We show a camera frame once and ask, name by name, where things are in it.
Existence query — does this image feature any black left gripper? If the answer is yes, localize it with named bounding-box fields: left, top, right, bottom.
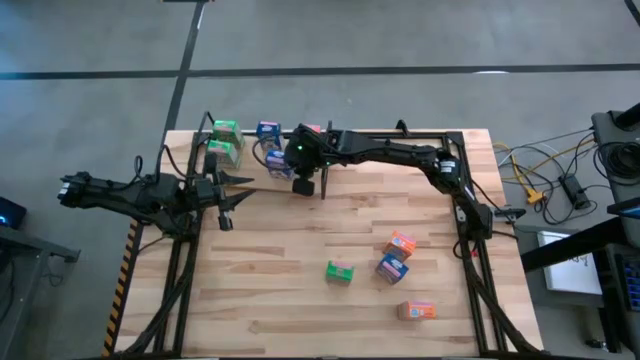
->
left=192, top=152, right=257, bottom=232

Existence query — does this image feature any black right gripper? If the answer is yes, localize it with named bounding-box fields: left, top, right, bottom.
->
left=282, top=122, right=334, bottom=197

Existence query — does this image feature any green Apple Jacks cereal box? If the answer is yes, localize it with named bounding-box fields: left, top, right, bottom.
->
left=211, top=119, right=246, bottom=149
left=324, top=259, right=355, bottom=287
left=206, top=139, right=242, bottom=170

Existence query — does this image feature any yellow black hazard tape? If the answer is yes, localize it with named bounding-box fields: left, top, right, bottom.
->
left=101, top=219, right=146, bottom=359

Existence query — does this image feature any grey side table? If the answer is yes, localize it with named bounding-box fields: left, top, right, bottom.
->
left=0, top=224, right=81, bottom=360

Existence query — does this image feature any black device with blue light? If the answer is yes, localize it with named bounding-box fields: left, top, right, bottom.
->
left=0, top=195, right=28, bottom=231

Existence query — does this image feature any black power brick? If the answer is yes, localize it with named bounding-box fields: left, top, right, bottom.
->
left=558, top=172, right=594, bottom=211

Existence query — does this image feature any black desk beam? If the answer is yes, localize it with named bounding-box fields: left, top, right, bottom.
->
left=519, top=197, right=640, bottom=274

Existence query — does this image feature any white board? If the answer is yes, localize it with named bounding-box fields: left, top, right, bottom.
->
left=537, top=230, right=604, bottom=296

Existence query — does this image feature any backlit keyboard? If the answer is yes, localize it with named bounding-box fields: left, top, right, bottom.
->
left=613, top=252, right=640, bottom=312

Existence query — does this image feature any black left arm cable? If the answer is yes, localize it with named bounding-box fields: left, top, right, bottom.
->
left=130, top=143, right=175, bottom=181

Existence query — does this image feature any black aluminium table frame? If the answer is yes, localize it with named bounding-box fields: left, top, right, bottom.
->
left=112, top=118, right=544, bottom=359

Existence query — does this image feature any yellow cable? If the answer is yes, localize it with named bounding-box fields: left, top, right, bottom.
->
left=492, top=135, right=596, bottom=204

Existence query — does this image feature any coiled black cable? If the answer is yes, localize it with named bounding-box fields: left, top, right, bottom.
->
left=594, top=140, right=640, bottom=180

